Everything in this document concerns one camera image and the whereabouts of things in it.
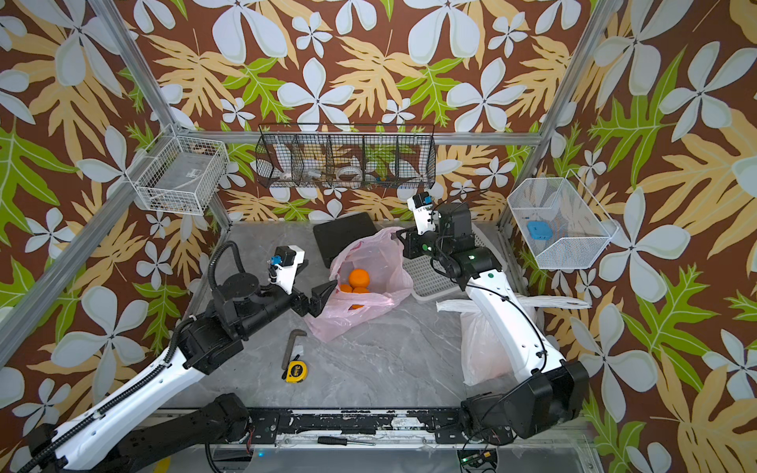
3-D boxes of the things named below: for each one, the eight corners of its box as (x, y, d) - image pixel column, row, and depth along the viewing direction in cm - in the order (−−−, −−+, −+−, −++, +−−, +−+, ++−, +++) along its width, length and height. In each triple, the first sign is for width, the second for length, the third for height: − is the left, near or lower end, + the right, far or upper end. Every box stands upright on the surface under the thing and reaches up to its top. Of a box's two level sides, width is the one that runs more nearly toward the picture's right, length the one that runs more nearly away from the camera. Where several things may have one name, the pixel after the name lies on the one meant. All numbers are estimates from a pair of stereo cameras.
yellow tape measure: (282, 380, 84) (280, 377, 82) (298, 356, 88) (295, 353, 86) (298, 389, 82) (296, 386, 80) (313, 365, 86) (311, 361, 84)
